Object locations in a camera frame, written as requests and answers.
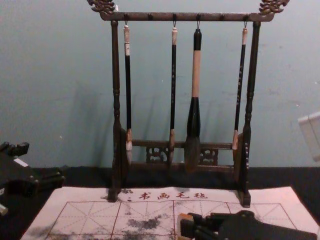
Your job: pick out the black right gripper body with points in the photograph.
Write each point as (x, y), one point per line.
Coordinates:
(255, 228)

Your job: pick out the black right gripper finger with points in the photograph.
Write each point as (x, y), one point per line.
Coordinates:
(200, 232)
(205, 219)

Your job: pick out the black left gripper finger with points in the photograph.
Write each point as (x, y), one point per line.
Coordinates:
(18, 149)
(51, 180)

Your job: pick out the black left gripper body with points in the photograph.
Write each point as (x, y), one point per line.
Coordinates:
(15, 178)

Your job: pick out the tan rectangular block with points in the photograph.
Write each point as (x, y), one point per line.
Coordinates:
(182, 217)

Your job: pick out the black table cloth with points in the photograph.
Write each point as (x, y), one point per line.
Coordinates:
(82, 176)

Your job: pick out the white felt mat, red grid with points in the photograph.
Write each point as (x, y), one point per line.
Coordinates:
(87, 215)

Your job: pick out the pale grey box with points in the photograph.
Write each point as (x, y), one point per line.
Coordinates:
(311, 135)

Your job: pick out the black brush with white label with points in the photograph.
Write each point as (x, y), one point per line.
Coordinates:
(128, 87)

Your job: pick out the slim black brush, pale cap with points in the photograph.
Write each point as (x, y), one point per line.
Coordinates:
(173, 87)

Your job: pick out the thin black brush, pale cap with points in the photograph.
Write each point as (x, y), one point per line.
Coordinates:
(239, 87)

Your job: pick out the thick black and tan brush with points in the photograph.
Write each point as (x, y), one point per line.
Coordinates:
(196, 75)

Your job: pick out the dark wooden brush rack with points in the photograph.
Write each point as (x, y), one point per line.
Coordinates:
(251, 75)

